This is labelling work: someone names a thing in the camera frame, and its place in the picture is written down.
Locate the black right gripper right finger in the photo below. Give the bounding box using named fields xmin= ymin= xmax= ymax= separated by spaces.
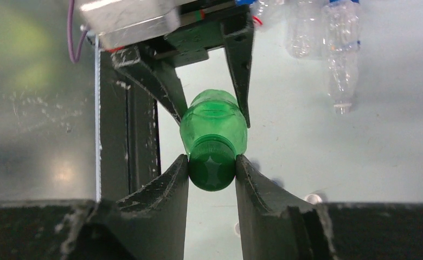
xmin=235 ymin=155 xmax=423 ymax=259

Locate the green plastic bottle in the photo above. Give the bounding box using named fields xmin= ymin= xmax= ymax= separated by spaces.
xmin=180 ymin=89 xmax=248 ymax=155

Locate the clear bottle with blue label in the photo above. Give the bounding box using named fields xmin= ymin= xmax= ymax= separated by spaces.
xmin=321 ymin=1 xmax=361 ymax=114

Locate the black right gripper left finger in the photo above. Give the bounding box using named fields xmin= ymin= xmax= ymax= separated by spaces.
xmin=0 ymin=155 xmax=189 ymax=259

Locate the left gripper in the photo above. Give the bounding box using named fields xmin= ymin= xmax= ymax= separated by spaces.
xmin=111 ymin=1 xmax=254 ymax=128

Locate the clear bottle with red ring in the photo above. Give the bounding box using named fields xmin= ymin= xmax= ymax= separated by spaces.
xmin=250 ymin=0 xmax=287 ymax=31

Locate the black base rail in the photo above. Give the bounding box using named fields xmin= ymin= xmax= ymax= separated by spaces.
xmin=100 ymin=52 xmax=161 ymax=201

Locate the green bottle cap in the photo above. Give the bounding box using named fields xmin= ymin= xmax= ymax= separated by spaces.
xmin=188 ymin=140 xmax=236 ymax=192

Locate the clear crushed plastic bottle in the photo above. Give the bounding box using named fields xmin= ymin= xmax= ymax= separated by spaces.
xmin=286 ymin=0 xmax=328 ymax=60

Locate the white bottle cap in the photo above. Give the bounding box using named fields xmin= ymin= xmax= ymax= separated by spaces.
xmin=234 ymin=222 xmax=241 ymax=238
xmin=304 ymin=193 xmax=323 ymax=205

